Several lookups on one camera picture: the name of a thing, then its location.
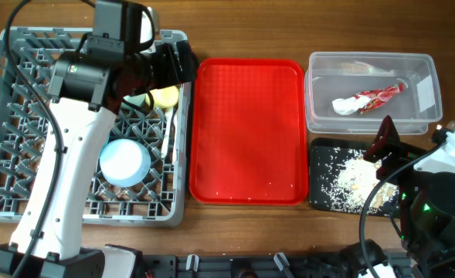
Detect clear plastic bin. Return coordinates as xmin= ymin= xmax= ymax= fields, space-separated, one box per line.
xmin=305 ymin=52 xmax=443 ymax=135

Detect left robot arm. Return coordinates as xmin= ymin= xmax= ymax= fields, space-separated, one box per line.
xmin=0 ymin=1 xmax=198 ymax=277

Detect grey dishwasher rack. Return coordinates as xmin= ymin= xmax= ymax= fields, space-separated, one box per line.
xmin=0 ymin=27 xmax=192 ymax=227

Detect yellow plastic cup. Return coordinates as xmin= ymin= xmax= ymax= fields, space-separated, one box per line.
xmin=150 ymin=86 xmax=179 ymax=109

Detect red plastic tray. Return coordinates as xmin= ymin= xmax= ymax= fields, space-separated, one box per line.
xmin=189 ymin=58 xmax=309 ymax=205

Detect white napkin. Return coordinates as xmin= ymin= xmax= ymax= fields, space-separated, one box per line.
xmin=331 ymin=96 xmax=371 ymax=116

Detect green bowl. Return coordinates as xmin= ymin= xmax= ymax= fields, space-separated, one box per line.
xmin=121 ymin=93 xmax=147 ymax=109

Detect red snack wrapper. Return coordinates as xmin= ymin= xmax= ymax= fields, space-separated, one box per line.
xmin=353 ymin=83 xmax=405 ymax=114

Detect rice food scraps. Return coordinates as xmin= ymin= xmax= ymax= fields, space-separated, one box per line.
xmin=315 ymin=148 xmax=400 ymax=213

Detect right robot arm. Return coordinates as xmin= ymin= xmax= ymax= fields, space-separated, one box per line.
xmin=339 ymin=116 xmax=455 ymax=277

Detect black tray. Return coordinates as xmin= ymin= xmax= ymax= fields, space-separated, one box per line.
xmin=308 ymin=137 xmax=406 ymax=218

